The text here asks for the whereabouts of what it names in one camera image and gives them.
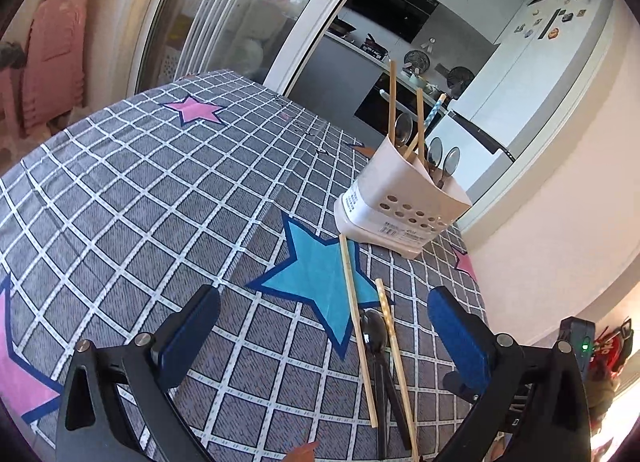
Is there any spotted wooden chopstick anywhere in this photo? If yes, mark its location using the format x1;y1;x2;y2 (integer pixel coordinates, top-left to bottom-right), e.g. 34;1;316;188
375;278;420;452

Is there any white refrigerator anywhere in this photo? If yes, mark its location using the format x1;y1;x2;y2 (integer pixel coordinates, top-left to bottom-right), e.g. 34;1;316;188
425;0;619;166

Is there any stack of pink stools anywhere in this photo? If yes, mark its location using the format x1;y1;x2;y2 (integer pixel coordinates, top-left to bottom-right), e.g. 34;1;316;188
0;0;89;139

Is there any red and black floor item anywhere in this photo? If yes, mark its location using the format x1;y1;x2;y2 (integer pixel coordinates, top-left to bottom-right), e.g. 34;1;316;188
589;318;637;385

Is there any sliding glass door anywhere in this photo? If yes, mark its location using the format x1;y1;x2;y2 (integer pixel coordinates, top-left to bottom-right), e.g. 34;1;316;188
131;0;388;99

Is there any black range hood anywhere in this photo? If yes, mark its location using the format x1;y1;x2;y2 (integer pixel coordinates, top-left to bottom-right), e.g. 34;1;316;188
344;0;442;44

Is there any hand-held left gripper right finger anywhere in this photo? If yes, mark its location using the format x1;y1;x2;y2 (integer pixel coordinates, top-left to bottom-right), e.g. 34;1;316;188
427;285;594;462

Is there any black wok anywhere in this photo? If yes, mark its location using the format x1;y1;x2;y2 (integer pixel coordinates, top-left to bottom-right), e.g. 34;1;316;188
327;17;359;39

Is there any plain wooden chopstick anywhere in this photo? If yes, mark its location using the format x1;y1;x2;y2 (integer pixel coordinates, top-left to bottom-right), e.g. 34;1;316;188
388;60;399;144
339;234;379;428
416;87;427;166

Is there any black built-in oven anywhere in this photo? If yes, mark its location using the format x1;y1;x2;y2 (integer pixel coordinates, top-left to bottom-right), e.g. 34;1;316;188
352;73;402;136

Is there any black spoon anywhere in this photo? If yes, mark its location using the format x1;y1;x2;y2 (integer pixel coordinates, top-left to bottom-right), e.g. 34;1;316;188
395;112;415;149
442;146;461;189
425;136;444;169
360;308;396;461

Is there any grey checked star tablecloth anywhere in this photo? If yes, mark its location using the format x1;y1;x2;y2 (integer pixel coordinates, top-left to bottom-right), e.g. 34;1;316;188
0;69;493;462

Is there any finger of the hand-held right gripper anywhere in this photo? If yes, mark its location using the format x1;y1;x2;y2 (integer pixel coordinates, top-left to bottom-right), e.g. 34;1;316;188
442;370;484;402

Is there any beige plastic utensil holder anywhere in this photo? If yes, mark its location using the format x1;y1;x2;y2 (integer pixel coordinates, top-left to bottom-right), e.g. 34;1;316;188
333;134;474;259

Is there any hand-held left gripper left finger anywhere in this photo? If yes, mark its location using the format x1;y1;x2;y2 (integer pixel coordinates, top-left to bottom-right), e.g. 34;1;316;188
54;284;221;462

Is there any blue patterned wooden chopstick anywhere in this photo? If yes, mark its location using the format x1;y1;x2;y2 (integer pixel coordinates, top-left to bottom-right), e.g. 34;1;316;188
402;93;448;162

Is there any black frying pan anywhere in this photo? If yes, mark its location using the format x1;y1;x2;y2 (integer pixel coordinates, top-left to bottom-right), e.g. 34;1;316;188
361;34;389;56

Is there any round wall rack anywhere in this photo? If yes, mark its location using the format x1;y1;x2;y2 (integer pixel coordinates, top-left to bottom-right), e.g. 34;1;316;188
403;49;431;72

